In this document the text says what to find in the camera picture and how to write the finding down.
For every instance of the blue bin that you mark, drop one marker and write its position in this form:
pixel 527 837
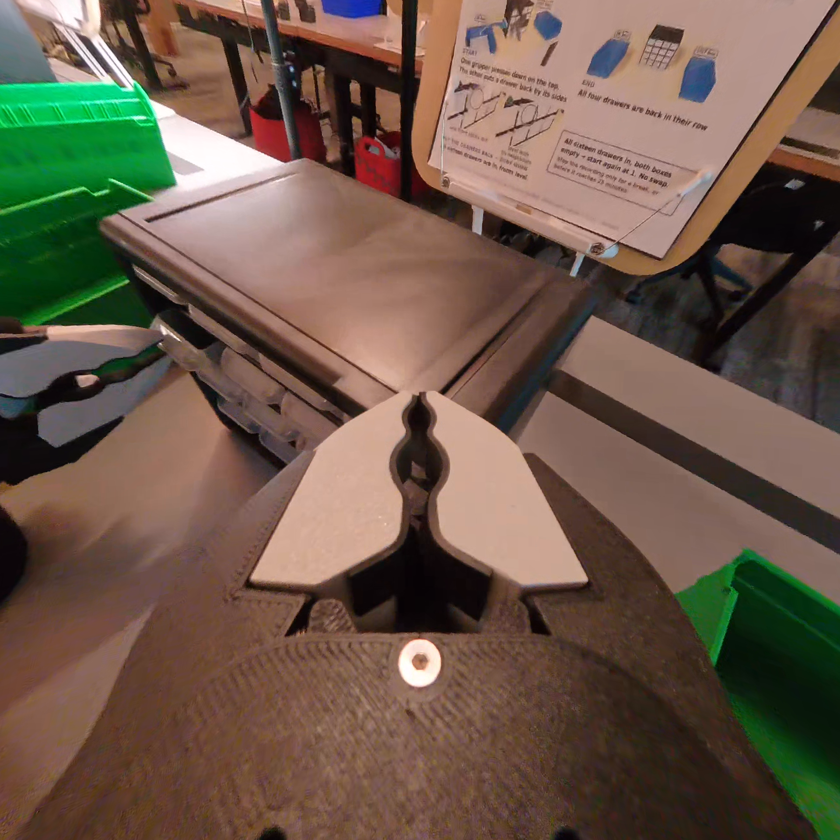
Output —
pixel 351 8

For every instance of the black drawer cabinet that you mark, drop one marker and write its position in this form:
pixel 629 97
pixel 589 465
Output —
pixel 341 262

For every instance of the white sheet holder bar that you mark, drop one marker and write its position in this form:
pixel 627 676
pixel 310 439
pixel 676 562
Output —
pixel 525 213

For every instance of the black stand legs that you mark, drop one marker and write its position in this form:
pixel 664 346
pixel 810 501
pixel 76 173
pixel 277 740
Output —
pixel 774 262

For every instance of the printed instruction sheet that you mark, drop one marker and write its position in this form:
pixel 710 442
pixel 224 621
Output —
pixel 623 131

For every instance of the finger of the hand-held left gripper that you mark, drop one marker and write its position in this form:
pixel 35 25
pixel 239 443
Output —
pixel 98 410
pixel 65 354

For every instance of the red bag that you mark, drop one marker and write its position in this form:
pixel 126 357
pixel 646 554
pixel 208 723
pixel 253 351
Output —
pixel 275 138

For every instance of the black metal pole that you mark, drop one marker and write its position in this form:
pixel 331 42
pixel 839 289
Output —
pixel 408 65

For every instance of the clear plastic drawer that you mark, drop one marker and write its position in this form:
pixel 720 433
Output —
pixel 187 358

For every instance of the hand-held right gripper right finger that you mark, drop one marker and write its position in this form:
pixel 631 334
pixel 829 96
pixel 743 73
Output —
pixel 499 518

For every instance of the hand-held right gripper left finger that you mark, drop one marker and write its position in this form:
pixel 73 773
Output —
pixel 334 512

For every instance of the wooden table black legs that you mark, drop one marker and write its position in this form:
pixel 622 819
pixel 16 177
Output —
pixel 341 43

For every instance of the instruction sheet on board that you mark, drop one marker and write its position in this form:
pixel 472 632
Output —
pixel 423 131

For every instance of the grey metal pole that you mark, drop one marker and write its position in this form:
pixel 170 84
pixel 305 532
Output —
pixel 279 65

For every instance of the green plastic bin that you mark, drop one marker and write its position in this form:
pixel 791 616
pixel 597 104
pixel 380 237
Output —
pixel 65 144
pixel 787 656

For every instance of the red basket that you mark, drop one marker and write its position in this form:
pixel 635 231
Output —
pixel 377 167

